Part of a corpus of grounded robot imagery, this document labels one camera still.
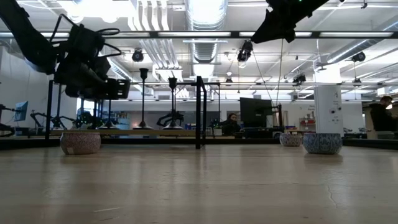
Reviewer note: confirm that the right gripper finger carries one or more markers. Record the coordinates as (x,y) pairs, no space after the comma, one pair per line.
(275,21)
(284,33)

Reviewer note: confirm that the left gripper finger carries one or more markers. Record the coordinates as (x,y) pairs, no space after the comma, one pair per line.
(93,94)
(118,89)

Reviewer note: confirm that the medium black candlestick holder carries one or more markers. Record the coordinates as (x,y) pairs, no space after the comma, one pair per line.
(109,125)

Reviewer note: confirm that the pink patterned candle tin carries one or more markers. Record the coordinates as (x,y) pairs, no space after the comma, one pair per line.
(80,143)

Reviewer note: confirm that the white speckled candle tin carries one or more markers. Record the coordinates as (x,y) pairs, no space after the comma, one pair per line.
(290,140)

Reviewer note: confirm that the blue patterned candle tin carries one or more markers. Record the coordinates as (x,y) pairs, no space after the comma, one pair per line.
(323,143)

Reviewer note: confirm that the black background robot arm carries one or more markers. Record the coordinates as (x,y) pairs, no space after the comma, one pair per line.
(178,115)

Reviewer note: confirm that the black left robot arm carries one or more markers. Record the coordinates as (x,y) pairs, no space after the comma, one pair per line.
(28,40)

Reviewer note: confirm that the black ceiling spotlight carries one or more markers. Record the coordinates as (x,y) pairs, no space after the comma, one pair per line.
(137,56)
(299,79)
(245,49)
(359,57)

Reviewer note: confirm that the blue-lit monitor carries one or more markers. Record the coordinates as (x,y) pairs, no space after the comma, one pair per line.
(20,110)

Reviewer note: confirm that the black monitor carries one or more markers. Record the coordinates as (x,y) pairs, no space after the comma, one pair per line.
(256,112)

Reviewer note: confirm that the white round pillar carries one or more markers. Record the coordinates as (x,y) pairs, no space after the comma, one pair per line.
(328,109)

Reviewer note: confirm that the person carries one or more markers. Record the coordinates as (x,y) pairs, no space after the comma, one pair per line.
(381,116)
(231,124)

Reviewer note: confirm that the wooden shelf with black frame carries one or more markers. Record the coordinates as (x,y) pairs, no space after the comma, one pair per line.
(198,118)

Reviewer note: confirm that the black overhead frame bar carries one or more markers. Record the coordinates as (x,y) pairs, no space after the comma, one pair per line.
(186,34)

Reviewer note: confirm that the black table frame rail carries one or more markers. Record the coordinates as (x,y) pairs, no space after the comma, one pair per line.
(248,141)

